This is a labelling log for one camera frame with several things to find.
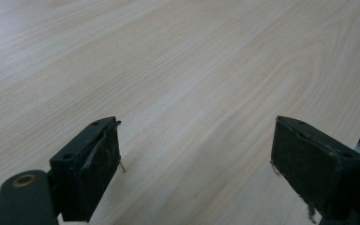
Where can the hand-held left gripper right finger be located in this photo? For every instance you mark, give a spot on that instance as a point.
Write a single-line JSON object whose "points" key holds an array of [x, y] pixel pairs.
{"points": [[312, 162]]}

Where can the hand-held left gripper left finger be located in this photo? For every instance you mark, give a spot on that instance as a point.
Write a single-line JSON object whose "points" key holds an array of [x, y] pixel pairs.
{"points": [[84, 168]]}

